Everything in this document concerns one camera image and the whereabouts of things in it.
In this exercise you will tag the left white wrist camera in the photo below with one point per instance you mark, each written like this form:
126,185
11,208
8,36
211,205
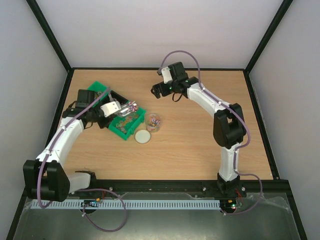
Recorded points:
110,108

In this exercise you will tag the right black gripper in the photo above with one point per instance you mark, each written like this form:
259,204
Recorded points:
159,89

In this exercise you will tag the metal candy scoop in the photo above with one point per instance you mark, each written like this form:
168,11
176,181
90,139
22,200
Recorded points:
128,108

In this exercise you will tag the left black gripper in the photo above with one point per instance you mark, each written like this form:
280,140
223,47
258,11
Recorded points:
103,124

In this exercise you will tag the green bin of sticks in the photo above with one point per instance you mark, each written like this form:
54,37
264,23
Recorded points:
97,87

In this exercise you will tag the green bin of gummies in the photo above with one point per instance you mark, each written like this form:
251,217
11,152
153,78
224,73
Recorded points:
124,127

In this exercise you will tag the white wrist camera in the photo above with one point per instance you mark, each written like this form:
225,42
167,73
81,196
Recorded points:
110,108
166,74

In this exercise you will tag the black bin of lollipops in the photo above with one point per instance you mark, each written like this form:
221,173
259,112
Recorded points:
112,96

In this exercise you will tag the clear glass jar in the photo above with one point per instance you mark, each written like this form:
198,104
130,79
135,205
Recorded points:
153,122

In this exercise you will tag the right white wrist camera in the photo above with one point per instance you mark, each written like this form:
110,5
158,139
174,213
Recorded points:
166,74

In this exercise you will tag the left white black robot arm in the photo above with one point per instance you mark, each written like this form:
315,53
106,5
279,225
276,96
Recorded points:
45,178

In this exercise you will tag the light blue cable duct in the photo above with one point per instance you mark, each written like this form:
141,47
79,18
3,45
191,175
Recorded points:
116,204

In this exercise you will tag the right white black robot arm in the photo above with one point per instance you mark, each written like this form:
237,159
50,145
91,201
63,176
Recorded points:
228,120

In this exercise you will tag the black aluminium frame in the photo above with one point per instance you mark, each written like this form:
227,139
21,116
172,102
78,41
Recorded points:
275,185

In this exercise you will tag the metal front tray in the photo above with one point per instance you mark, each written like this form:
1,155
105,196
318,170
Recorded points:
270,219

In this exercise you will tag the white jar lid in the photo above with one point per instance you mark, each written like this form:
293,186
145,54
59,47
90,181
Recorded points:
142,136

